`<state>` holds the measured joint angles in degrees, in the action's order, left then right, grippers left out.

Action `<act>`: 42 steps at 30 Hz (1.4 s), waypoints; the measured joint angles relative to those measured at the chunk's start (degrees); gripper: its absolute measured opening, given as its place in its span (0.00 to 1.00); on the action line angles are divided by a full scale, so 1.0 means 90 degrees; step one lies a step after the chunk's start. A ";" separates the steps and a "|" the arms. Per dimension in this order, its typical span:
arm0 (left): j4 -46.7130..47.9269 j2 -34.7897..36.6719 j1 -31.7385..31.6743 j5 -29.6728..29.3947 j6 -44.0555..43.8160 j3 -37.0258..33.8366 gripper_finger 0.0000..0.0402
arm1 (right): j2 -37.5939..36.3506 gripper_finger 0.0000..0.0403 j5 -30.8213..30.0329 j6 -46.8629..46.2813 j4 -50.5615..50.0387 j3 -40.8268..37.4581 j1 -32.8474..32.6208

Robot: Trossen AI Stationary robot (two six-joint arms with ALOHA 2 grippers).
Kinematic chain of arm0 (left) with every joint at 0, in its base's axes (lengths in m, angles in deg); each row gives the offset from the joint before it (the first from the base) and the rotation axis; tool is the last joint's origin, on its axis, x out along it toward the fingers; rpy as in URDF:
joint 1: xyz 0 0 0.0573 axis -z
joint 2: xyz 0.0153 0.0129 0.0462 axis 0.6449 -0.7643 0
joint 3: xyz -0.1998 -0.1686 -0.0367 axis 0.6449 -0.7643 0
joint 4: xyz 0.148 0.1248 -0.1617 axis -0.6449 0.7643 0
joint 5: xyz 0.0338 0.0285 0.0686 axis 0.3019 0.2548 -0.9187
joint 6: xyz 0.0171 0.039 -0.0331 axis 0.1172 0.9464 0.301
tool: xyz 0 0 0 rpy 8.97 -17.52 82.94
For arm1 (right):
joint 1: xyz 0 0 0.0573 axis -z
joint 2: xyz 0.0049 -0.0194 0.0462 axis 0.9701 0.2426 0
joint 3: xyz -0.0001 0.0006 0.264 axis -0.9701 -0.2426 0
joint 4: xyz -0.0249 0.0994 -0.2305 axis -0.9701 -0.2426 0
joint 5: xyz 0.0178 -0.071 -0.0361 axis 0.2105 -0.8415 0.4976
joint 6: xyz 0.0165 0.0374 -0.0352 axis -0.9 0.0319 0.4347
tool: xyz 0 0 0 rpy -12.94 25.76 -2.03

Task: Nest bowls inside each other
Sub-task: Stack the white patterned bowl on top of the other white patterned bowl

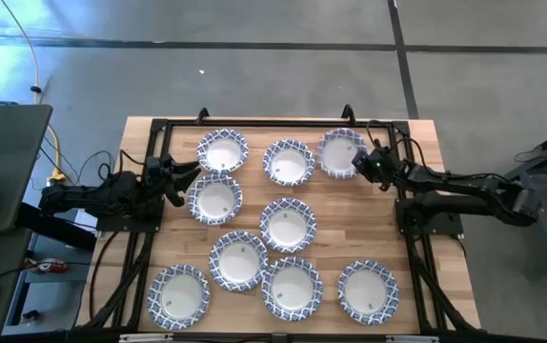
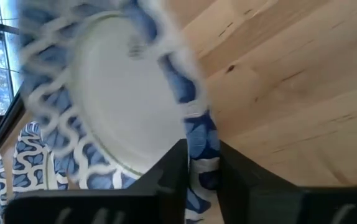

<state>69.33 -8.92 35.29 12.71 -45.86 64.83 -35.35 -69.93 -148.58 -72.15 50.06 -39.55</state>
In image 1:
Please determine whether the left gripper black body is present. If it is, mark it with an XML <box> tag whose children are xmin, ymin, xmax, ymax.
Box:
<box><xmin>144</xmin><ymin>152</ymin><xmax>175</xmax><ymax>204</ymax></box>

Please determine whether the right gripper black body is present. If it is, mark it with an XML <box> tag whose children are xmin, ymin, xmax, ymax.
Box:
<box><xmin>371</xmin><ymin>147</ymin><xmax>401</xmax><ymax>190</ymax></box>

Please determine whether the blue patterned paper bowl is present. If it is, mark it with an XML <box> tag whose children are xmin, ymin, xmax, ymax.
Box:
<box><xmin>336</xmin><ymin>258</ymin><xmax>401</xmax><ymax>328</ymax></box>
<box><xmin>260</xmin><ymin>255</ymin><xmax>325</xmax><ymax>323</ymax></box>
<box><xmin>195</xmin><ymin>128</ymin><xmax>251</xmax><ymax>174</ymax></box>
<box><xmin>258</xmin><ymin>196</ymin><xmax>318</xmax><ymax>254</ymax></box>
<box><xmin>186</xmin><ymin>172</ymin><xmax>244</xmax><ymax>227</ymax></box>
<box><xmin>208</xmin><ymin>230</ymin><xmax>270</xmax><ymax>293</ymax></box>
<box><xmin>316</xmin><ymin>127</ymin><xmax>369</xmax><ymax>181</ymax></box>
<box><xmin>146</xmin><ymin>264</ymin><xmax>212</xmax><ymax>332</ymax></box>
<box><xmin>261</xmin><ymin>138</ymin><xmax>316</xmax><ymax>188</ymax></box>

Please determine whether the white paper sheet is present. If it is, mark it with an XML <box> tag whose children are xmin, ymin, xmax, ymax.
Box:
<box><xmin>73</xmin><ymin>209</ymin><xmax>99</xmax><ymax>235</ymax></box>

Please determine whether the black desk leg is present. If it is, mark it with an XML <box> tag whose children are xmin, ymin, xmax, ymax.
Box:
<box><xmin>14</xmin><ymin>202</ymin><xmax>98</xmax><ymax>252</ymax></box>

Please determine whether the red white small object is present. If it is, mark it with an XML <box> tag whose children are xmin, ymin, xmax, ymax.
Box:
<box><xmin>34</xmin><ymin>258</ymin><xmax>70</xmax><ymax>275</ymax></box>

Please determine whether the grey floor cabinet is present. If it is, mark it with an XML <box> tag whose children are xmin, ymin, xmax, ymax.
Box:
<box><xmin>1</xmin><ymin>232</ymin><xmax>94</xmax><ymax>335</ymax></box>

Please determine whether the grey desk top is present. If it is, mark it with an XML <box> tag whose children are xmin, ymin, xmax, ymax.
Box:
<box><xmin>0</xmin><ymin>104</ymin><xmax>54</xmax><ymax>234</ymax></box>

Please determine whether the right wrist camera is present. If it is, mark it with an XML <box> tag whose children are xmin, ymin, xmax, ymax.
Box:
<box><xmin>369</xmin><ymin>152</ymin><xmax>393</xmax><ymax>178</ymax></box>

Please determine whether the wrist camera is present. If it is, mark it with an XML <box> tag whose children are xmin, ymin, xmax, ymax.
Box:
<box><xmin>369</xmin><ymin>152</ymin><xmax>393</xmax><ymax>178</ymax></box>
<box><xmin>150</xmin><ymin>156</ymin><xmax>172</xmax><ymax>182</ymax></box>

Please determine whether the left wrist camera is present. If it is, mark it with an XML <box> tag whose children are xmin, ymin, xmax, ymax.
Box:
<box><xmin>150</xmin><ymin>156</ymin><xmax>172</xmax><ymax>182</ymax></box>

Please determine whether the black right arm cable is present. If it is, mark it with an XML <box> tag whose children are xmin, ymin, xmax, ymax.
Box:
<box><xmin>365</xmin><ymin>119</ymin><xmax>427</xmax><ymax>168</ymax></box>

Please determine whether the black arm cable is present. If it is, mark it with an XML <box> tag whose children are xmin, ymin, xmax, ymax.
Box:
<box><xmin>95</xmin><ymin>149</ymin><xmax>147</xmax><ymax>181</ymax></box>
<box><xmin>365</xmin><ymin>119</ymin><xmax>427</xmax><ymax>168</ymax></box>

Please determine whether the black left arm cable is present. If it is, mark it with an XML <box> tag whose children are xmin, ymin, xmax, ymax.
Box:
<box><xmin>95</xmin><ymin>149</ymin><xmax>147</xmax><ymax>181</ymax></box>

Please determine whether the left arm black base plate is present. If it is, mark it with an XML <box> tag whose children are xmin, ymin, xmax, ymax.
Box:
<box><xmin>94</xmin><ymin>193</ymin><xmax>166</xmax><ymax>233</ymax></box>

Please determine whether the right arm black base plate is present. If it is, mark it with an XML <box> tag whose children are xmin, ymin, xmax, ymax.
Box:
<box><xmin>395</xmin><ymin>197</ymin><xmax>465</xmax><ymax>238</ymax></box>

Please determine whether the black floor cable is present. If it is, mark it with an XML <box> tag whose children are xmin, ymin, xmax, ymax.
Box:
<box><xmin>39</xmin><ymin>135</ymin><xmax>115</xmax><ymax>190</ymax></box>

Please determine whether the black aluminium table frame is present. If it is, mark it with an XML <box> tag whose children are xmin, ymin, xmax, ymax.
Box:
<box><xmin>75</xmin><ymin>117</ymin><xmax>482</xmax><ymax>334</ymax></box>

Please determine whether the yellow floor cable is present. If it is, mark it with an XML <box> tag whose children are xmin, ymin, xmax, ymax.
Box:
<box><xmin>0</xmin><ymin>0</ymin><xmax>65</xmax><ymax>177</ymax></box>

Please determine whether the white frame bracket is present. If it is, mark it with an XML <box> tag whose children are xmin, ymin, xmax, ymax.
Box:
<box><xmin>118</xmin><ymin>333</ymin><xmax>174</xmax><ymax>343</ymax></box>
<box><xmin>385</xmin><ymin>334</ymin><xmax>440</xmax><ymax>343</ymax></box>

